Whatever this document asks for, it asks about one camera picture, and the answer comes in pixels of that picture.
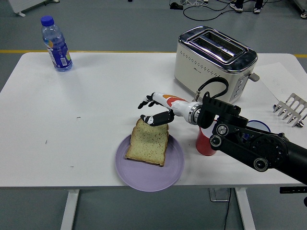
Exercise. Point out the red mug white inside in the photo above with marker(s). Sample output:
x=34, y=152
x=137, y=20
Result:
x=204, y=143

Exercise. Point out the white floor heater panel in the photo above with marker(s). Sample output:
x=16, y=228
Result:
x=26, y=4

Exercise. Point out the black table control panel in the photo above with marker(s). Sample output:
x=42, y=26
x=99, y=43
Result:
x=292, y=190

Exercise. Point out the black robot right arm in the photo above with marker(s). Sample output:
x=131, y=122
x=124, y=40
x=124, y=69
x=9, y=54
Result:
x=263, y=146

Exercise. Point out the blue mug white inside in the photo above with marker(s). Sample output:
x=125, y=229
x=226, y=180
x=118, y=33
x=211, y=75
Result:
x=260, y=125

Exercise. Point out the grey metal table bracket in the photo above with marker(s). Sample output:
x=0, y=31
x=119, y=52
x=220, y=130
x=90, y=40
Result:
x=218, y=195

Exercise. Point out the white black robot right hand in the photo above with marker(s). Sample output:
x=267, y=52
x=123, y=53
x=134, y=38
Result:
x=177, y=105

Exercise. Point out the black floor power box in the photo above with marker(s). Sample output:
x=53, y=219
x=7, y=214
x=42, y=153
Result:
x=176, y=6

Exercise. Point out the silver metal toast rack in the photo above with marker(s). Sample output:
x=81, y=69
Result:
x=290, y=112

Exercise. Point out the white equipment base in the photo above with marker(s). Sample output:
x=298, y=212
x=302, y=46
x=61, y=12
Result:
x=304, y=14

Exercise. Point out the cream and chrome toaster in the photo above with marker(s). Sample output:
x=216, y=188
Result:
x=206, y=72

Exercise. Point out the brown bread slice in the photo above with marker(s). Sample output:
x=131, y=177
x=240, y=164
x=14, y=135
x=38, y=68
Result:
x=148, y=143

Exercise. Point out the white table leg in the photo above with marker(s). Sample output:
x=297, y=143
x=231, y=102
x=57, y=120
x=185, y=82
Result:
x=69, y=210
x=245, y=210

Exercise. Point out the white paper sheet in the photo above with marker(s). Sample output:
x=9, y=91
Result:
x=275, y=74

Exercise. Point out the clear water bottle blue cap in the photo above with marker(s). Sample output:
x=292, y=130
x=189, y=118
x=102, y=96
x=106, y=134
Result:
x=57, y=48

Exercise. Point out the person's shoe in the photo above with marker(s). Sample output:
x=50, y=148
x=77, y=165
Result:
x=257, y=10
x=236, y=8

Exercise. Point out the purple round plate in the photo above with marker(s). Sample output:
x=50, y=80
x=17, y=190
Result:
x=148, y=177

